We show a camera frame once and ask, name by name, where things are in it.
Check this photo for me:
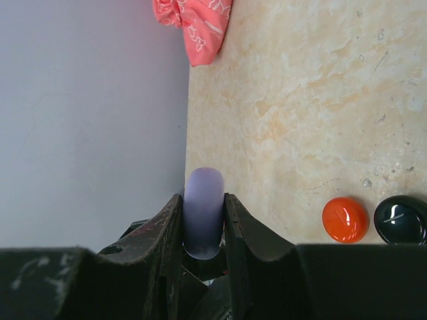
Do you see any purple earbud charging case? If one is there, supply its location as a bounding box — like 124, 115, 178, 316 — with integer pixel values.
183, 167, 225, 260

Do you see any orange earbud charging case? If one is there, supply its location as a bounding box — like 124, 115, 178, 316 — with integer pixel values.
322, 197, 370, 243

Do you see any black earbud charging case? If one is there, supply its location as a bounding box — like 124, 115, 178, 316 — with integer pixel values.
374, 195, 426, 245

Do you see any pink crumpled cloth bag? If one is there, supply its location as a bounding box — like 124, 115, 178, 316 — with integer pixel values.
152, 0, 233, 67

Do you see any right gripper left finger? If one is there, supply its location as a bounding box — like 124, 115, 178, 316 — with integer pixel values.
1, 195, 183, 319

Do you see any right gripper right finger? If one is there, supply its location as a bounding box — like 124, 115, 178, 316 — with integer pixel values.
224, 194, 426, 319

